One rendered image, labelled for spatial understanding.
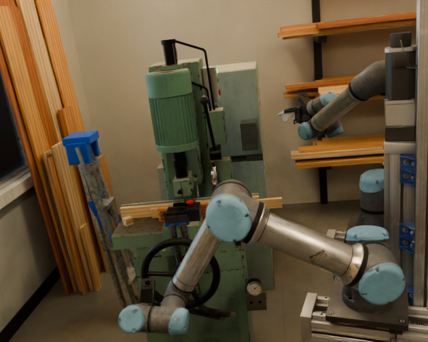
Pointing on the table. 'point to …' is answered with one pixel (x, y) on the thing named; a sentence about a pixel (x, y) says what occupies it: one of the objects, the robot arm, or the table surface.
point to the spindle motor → (172, 110)
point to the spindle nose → (180, 164)
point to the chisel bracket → (183, 185)
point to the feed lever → (210, 132)
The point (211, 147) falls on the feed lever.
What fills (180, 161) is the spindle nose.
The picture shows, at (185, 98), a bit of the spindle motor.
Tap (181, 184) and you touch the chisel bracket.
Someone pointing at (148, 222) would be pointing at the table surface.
